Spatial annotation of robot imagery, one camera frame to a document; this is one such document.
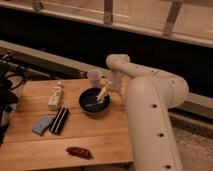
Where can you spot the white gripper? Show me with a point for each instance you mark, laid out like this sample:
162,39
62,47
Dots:
114,83

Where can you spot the dark ceramic bowl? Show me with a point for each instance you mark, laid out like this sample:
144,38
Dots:
89,103

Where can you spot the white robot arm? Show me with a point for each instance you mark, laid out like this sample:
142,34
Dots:
149,95

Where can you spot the clear plastic cup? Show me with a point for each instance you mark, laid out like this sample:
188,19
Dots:
94,76

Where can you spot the wooden cutting board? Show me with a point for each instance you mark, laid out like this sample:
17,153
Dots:
106,138

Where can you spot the small white bottle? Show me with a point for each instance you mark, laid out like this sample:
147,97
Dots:
55,97

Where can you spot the black striped box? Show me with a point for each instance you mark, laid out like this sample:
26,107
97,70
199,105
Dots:
59,121

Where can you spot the dark red chili pepper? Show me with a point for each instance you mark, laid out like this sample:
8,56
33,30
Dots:
79,152

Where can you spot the blue sponge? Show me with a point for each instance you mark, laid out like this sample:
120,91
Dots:
42,124

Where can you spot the black equipment with cables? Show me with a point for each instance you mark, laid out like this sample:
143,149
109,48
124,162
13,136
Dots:
10,79

